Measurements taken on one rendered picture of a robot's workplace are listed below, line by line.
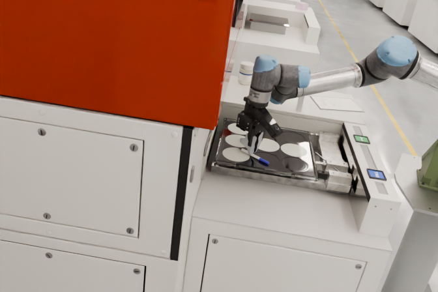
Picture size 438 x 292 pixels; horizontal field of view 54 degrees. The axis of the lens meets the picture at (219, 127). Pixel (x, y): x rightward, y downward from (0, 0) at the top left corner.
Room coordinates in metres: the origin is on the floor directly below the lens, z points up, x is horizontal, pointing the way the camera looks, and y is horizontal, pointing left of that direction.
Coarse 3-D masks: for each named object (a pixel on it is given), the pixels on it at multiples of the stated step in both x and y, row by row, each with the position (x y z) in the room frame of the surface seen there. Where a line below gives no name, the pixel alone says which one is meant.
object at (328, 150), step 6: (318, 138) 1.64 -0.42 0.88; (318, 144) 1.61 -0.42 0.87; (324, 144) 1.59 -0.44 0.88; (330, 144) 1.59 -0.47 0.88; (336, 144) 1.60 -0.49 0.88; (318, 150) 1.58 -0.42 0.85; (324, 150) 1.53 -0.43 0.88; (330, 150) 1.54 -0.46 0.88; (336, 150) 1.55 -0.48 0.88; (324, 156) 1.48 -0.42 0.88; (330, 156) 1.49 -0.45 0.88; (336, 156) 1.49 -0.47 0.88; (324, 168) 1.40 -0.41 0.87; (330, 186) 1.29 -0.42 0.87; (336, 186) 1.29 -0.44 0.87; (342, 186) 1.29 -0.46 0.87; (348, 186) 1.29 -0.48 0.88; (348, 192) 1.29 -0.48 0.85
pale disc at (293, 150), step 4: (284, 144) 1.50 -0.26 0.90; (288, 144) 1.50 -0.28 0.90; (292, 144) 1.51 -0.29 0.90; (284, 148) 1.46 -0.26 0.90; (288, 148) 1.47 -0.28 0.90; (292, 148) 1.47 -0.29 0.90; (296, 148) 1.48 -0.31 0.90; (300, 148) 1.48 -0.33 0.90; (284, 152) 1.43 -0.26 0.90; (288, 152) 1.44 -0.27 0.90; (292, 152) 1.44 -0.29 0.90; (296, 152) 1.45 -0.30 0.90; (300, 152) 1.45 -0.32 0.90; (304, 152) 1.46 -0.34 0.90
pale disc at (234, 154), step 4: (228, 148) 1.40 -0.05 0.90; (232, 148) 1.40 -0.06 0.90; (236, 148) 1.41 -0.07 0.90; (224, 152) 1.37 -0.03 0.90; (228, 152) 1.37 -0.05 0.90; (232, 152) 1.37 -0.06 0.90; (236, 152) 1.38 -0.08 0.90; (240, 152) 1.38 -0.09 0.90; (228, 156) 1.34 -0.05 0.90; (232, 156) 1.34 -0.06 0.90; (236, 156) 1.35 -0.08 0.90; (240, 156) 1.35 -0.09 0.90; (244, 156) 1.35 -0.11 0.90; (248, 156) 1.36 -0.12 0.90; (236, 160) 1.32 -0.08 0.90; (240, 160) 1.32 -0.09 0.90; (244, 160) 1.33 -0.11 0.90
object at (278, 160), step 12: (228, 132) 1.53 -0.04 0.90; (288, 132) 1.61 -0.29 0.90; (300, 132) 1.62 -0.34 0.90; (228, 144) 1.43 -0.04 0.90; (300, 144) 1.52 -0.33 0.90; (252, 156) 1.36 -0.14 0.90; (264, 156) 1.38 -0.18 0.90; (276, 156) 1.39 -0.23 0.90; (288, 156) 1.40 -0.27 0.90; (300, 156) 1.41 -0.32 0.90; (276, 168) 1.30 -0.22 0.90; (288, 168) 1.32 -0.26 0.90; (300, 168) 1.33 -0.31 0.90; (312, 168) 1.34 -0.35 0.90
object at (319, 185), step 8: (216, 168) 1.34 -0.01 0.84; (224, 168) 1.34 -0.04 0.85; (232, 168) 1.34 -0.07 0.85; (240, 168) 1.35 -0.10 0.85; (240, 176) 1.34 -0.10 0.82; (248, 176) 1.34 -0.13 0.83; (256, 176) 1.34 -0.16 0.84; (264, 176) 1.34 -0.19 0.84; (272, 176) 1.33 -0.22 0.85; (280, 176) 1.34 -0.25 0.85; (288, 184) 1.33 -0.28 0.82; (296, 184) 1.33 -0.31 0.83; (304, 184) 1.33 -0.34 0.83; (312, 184) 1.33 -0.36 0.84; (320, 184) 1.33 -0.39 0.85; (336, 192) 1.32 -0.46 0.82; (344, 192) 1.32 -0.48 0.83
